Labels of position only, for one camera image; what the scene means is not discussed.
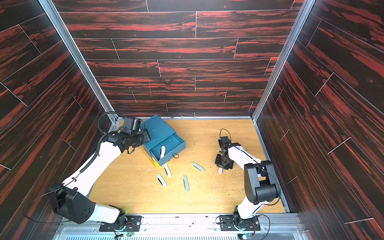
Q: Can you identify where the aluminium front rail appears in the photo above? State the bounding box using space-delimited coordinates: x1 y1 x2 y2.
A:
53 214 311 240

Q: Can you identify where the white fruit knife upper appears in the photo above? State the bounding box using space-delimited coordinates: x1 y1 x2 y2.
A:
163 164 172 178

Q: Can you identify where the white fruit knife lower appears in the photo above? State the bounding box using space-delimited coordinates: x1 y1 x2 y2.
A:
157 174 167 188

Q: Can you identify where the green fruit knife upper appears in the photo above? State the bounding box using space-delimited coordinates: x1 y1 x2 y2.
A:
191 162 205 172

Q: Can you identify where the green fruit knife lower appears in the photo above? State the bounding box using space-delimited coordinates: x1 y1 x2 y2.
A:
183 175 190 192

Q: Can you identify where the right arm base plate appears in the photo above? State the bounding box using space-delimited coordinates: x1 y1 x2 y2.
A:
215 214 261 232

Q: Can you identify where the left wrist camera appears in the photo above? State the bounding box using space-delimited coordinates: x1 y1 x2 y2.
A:
123 116 142 131

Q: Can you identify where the teal drawer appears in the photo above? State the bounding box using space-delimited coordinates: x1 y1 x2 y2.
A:
142 133 186 167

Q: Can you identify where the teal drawer cabinet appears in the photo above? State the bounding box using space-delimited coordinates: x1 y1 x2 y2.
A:
140 115 176 150

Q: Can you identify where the green fruit knife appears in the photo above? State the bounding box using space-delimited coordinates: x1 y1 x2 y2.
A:
183 175 190 192
191 162 205 172

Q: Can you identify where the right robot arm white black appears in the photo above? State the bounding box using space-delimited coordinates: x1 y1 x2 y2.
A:
215 137 282 231

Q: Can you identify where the white fruit knife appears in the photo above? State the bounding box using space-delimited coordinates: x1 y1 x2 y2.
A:
163 164 172 178
157 174 167 188

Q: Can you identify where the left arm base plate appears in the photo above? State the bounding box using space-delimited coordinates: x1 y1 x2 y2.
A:
99 215 143 233

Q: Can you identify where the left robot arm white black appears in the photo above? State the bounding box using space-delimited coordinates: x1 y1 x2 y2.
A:
48 128 150 231

